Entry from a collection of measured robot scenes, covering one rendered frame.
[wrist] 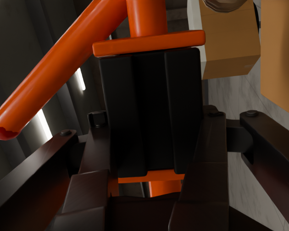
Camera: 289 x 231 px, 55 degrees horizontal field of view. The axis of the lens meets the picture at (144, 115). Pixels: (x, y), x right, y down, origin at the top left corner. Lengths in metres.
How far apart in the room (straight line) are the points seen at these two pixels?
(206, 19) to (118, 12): 1.82
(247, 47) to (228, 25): 0.19
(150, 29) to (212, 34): 1.80
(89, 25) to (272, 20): 0.23
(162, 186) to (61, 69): 0.10
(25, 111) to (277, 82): 0.26
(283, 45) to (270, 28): 0.04
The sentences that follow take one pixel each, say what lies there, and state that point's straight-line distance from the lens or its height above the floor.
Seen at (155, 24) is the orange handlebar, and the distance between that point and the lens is 0.16.
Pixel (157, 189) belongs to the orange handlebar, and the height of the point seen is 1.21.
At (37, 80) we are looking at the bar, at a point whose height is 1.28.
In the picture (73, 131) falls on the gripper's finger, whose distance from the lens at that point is 0.16.
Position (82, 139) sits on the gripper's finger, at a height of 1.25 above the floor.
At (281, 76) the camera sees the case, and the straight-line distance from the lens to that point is 0.34.
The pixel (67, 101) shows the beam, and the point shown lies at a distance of 6.99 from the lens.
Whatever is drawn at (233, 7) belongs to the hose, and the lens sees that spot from 0.22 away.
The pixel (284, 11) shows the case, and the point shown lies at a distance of 0.33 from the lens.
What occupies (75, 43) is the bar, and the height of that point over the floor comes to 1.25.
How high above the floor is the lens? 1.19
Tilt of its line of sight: 7 degrees up
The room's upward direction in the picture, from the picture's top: 96 degrees counter-clockwise
